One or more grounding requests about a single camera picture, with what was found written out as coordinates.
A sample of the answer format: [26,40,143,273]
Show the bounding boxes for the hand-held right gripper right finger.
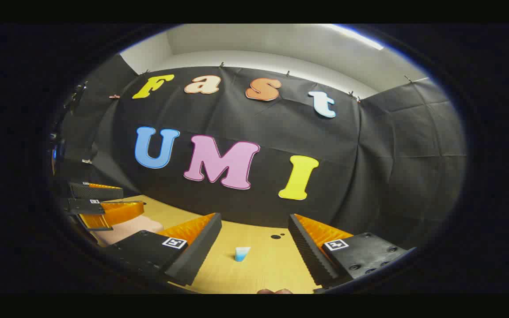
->
[288,214,416,288]

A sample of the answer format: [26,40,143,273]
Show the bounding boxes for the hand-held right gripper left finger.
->
[100,213,223,287]

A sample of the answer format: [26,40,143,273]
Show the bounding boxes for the pink suitcase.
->
[90,215,165,248]

